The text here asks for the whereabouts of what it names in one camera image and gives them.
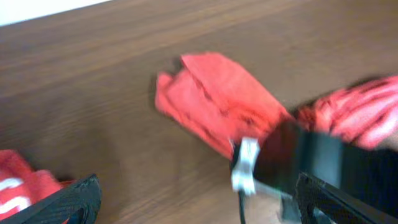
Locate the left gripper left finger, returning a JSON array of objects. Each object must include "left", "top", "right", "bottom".
[{"left": 1, "top": 174, "right": 102, "bottom": 224}]

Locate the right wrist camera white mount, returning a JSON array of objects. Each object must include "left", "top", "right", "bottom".
[{"left": 231, "top": 137, "right": 260, "bottom": 195}]

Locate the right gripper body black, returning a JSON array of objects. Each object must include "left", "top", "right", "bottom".
[{"left": 253, "top": 121, "right": 397, "bottom": 218}]

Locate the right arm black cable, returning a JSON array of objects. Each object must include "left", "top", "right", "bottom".
[{"left": 237, "top": 189, "right": 247, "bottom": 224}]

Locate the orange soccer t-shirt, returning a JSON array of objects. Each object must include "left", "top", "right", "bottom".
[{"left": 155, "top": 52, "right": 397, "bottom": 158}]

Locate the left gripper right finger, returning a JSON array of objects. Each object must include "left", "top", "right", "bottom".
[{"left": 296, "top": 172, "right": 397, "bottom": 224}]

